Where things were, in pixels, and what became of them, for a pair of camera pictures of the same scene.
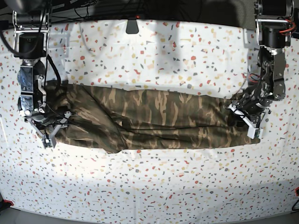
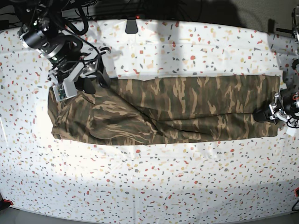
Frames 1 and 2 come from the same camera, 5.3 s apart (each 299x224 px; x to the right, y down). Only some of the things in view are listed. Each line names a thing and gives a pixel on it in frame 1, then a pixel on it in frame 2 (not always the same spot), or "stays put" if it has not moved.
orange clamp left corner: (8, 201) stays put
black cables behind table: (67, 10) stays put
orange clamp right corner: (297, 191) stays put
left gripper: (48, 121) to (72, 65)
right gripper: (252, 105) to (285, 107)
